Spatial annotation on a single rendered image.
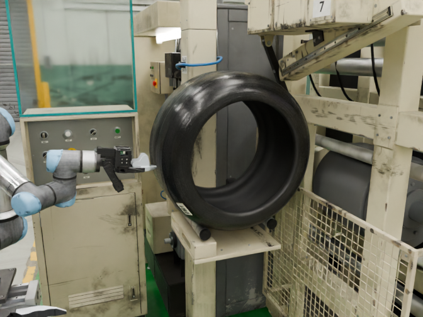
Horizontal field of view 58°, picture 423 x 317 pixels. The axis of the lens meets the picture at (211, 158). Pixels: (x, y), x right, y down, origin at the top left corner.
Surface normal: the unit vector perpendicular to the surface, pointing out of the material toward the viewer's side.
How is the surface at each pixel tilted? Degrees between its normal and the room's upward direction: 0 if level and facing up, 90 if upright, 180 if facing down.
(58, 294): 90
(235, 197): 39
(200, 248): 90
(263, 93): 80
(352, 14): 90
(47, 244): 90
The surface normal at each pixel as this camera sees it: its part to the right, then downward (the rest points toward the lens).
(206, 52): 0.34, 0.23
